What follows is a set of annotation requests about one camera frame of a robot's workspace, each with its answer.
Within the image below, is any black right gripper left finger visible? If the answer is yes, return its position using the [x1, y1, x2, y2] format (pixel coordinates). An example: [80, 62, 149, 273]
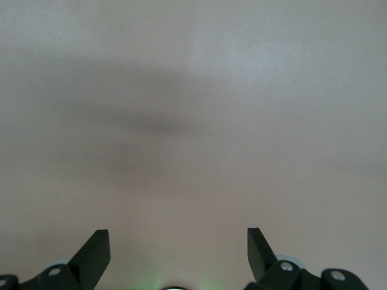
[0, 229, 111, 290]

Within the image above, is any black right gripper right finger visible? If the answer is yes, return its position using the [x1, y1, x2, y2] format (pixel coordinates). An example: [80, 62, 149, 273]
[244, 227, 371, 290]

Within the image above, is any brown table cover mat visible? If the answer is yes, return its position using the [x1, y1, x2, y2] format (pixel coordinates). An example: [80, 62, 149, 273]
[0, 0, 387, 290]

